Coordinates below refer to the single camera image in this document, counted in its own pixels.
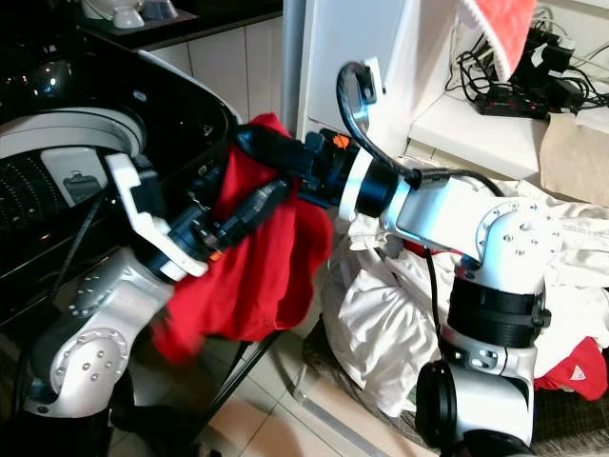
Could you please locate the silver washer drum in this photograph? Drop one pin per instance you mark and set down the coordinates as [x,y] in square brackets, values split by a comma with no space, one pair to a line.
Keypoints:
[48,181]

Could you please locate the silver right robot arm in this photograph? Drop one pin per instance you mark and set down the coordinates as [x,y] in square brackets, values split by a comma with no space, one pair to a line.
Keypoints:
[485,248]

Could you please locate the black top-load washing machine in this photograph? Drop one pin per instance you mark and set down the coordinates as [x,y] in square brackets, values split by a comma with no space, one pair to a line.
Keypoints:
[57,57]

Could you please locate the black power strip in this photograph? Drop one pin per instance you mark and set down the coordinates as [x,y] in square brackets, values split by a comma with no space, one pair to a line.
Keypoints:
[514,100]

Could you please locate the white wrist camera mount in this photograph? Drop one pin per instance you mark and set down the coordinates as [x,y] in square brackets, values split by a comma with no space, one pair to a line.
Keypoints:
[354,186]
[143,205]

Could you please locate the white cabinet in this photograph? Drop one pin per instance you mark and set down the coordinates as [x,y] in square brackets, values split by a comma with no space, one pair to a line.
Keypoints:
[352,38]

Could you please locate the white cup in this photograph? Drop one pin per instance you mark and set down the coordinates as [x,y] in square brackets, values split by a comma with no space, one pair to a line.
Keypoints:
[128,11]

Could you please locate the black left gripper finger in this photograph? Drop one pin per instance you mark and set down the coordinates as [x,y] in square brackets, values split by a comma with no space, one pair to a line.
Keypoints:
[211,183]
[257,211]

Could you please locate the red and white towel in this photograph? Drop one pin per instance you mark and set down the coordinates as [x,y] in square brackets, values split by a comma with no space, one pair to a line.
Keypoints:
[500,29]

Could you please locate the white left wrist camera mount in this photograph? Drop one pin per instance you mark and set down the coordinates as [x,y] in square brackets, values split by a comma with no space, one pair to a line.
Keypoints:
[143,205]

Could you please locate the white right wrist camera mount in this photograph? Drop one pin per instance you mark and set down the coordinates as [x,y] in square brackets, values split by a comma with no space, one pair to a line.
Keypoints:
[354,186]

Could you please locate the red garment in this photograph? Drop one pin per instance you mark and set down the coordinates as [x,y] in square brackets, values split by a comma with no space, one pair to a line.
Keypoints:
[266,286]

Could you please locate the brown paper bag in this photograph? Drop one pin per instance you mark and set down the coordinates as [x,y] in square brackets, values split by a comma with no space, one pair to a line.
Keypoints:
[576,157]

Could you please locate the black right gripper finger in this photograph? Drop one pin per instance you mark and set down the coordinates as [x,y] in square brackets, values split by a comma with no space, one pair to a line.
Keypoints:
[290,169]
[262,143]

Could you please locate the white cloth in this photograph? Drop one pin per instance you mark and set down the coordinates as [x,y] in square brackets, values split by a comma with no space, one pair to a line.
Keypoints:
[376,314]

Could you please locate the red cap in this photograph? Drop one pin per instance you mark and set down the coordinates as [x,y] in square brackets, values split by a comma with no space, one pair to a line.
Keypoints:
[580,371]

